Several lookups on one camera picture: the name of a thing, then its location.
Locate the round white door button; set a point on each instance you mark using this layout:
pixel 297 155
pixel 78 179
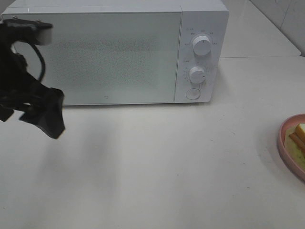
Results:
pixel 193 94

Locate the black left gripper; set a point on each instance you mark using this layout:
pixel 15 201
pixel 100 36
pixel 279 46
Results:
pixel 19 90

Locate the white timer knob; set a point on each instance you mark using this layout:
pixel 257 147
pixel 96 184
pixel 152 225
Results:
pixel 197 75

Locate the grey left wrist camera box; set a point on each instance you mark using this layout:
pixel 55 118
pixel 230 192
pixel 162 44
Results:
pixel 18 30

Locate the white bread sandwich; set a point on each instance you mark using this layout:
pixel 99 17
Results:
pixel 295 143

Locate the pink round plate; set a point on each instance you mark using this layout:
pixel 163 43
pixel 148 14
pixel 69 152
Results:
pixel 284 154

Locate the white microwave door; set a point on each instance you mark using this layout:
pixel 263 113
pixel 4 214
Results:
pixel 112 58

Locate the upper white power knob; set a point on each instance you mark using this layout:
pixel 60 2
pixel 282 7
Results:
pixel 201 45

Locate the white microwave oven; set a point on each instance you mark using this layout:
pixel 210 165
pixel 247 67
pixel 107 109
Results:
pixel 199 17

